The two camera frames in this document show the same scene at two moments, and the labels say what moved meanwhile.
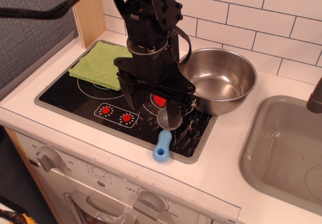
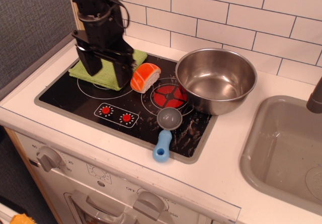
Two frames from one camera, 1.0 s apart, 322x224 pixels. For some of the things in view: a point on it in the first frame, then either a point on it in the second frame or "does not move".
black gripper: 161,74 to 104,34
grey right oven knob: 149,205 does not move
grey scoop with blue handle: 161,153 does not move
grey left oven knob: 48,158 does not move
